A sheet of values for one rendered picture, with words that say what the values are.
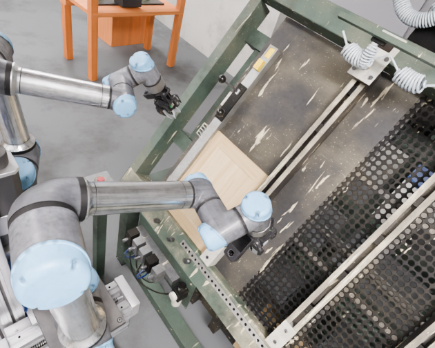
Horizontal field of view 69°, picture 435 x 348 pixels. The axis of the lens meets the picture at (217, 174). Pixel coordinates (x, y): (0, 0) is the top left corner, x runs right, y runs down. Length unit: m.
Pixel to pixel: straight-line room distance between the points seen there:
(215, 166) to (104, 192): 0.90
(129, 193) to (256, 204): 0.30
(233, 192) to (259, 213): 0.73
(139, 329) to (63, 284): 1.73
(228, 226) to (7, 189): 0.57
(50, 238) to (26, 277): 0.06
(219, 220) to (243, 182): 0.70
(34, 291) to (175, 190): 0.37
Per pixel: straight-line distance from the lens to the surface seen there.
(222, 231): 0.77
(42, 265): 0.57
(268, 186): 1.38
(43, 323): 1.22
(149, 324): 2.33
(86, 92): 1.07
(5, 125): 1.32
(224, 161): 1.52
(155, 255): 1.65
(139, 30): 5.63
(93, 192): 0.71
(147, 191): 0.75
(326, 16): 1.50
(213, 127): 1.56
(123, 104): 1.07
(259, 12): 1.75
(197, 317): 2.39
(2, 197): 0.97
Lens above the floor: 2.16
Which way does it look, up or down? 41 degrees down
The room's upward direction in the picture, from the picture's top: 20 degrees clockwise
